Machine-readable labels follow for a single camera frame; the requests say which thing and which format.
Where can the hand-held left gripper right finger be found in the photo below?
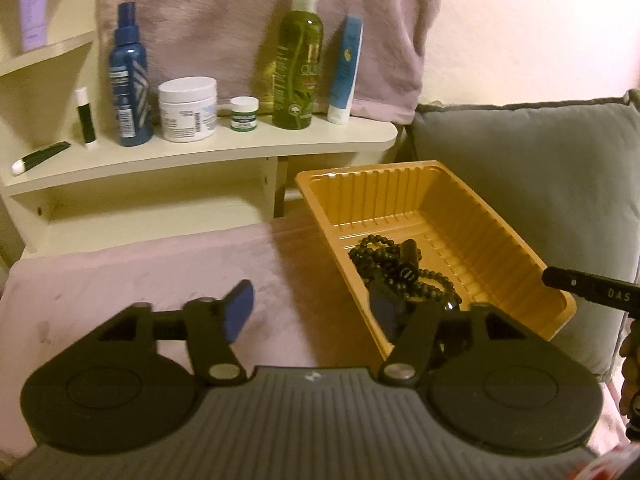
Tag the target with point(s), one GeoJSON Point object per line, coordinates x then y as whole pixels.
{"type": "Point", "coordinates": [382, 315]}

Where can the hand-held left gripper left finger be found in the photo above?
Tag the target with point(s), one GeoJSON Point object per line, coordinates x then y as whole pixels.
{"type": "Point", "coordinates": [240, 310]}

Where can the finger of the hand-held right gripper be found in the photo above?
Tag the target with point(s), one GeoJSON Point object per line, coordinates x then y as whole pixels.
{"type": "Point", "coordinates": [590, 287]}

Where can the small black case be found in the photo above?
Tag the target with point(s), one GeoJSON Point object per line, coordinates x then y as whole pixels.
{"type": "Point", "coordinates": [406, 262]}

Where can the yellow plastic tray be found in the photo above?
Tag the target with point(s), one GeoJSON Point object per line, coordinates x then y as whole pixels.
{"type": "Point", "coordinates": [450, 220]}

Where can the person's right hand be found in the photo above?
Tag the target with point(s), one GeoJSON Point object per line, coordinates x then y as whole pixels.
{"type": "Point", "coordinates": [632, 395]}

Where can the grey cushion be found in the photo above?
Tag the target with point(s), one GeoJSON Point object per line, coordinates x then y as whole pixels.
{"type": "Point", "coordinates": [525, 185]}

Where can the pale fluffy cloth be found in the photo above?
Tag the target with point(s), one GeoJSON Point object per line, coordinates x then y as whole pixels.
{"type": "Point", "coordinates": [125, 270]}

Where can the cream shelf unit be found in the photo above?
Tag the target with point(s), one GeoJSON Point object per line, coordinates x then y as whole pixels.
{"type": "Point", "coordinates": [225, 150]}

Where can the small green jar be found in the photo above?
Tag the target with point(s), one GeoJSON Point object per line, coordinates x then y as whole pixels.
{"type": "Point", "coordinates": [244, 115]}

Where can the white cream jar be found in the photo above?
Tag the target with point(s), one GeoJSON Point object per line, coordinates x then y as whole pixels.
{"type": "Point", "coordinates": [187, 110]}

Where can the green spray bottle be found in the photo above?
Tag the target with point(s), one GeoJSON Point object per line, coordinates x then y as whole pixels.
{"type": "Point", "coordinates": [297, 70]}

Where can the blue and white tube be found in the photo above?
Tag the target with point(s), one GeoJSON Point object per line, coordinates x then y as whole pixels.
{"type": "Point", "coordinates": [345, 70]}

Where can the blue spray bottle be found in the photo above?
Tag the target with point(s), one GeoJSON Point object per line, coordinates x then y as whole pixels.
{"type": "Point", "coordinates": [131, 85]}

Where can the black tube with white cap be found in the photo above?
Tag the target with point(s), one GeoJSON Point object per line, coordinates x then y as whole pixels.
{"type": "Point", "coordinates": [42, 156]}

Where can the mauve hanging towel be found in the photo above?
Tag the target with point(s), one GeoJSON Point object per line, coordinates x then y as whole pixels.
{"type": "Point", "coordinates": [210, 20]}

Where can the purple tube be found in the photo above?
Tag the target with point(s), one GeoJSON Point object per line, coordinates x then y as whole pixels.
{"type": "Point", "coordinates": [34, 5]}

